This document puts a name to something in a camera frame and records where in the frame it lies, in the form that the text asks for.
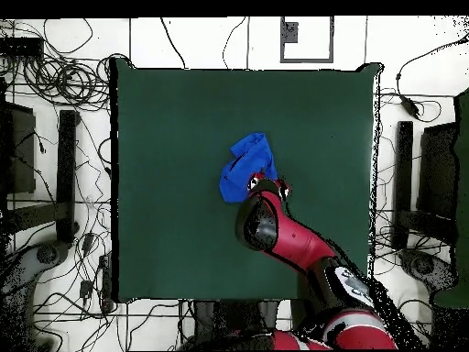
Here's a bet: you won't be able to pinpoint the blue printed shirt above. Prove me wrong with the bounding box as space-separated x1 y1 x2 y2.
218 131 279 204

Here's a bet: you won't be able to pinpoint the black flat box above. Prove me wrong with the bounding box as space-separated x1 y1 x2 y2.
0 36 45 58

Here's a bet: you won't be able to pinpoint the dark green table cloth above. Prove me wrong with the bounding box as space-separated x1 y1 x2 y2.
109 58 384 304

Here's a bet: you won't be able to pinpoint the dark grey square tag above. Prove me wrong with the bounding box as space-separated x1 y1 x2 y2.
283 21 300 44

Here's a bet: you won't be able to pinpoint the black power adapter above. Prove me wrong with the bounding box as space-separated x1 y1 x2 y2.
399 95 421 119

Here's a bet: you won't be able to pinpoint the black power strip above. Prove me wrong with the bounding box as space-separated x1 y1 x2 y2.
98 252 115 313

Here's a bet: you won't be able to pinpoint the dark box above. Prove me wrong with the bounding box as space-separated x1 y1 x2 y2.
0 101 37 195
416 122 459 221

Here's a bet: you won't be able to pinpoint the grey chair base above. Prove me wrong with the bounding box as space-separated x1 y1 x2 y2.
397 247 461 294
0 239 71 294

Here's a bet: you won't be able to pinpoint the green hanging cloth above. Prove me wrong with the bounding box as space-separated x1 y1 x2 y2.
433 86 469 310

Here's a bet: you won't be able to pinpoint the grey square floor frame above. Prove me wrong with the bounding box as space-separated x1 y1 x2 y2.
279 16 335 64

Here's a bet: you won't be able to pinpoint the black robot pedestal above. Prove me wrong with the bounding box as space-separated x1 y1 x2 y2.
179 299 294 349

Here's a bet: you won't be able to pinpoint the black frame leg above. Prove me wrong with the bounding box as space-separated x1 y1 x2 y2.
392 120 414 251
55 109 81 245

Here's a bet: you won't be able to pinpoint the coiled black cables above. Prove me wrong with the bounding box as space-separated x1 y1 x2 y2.
21 54 111 111

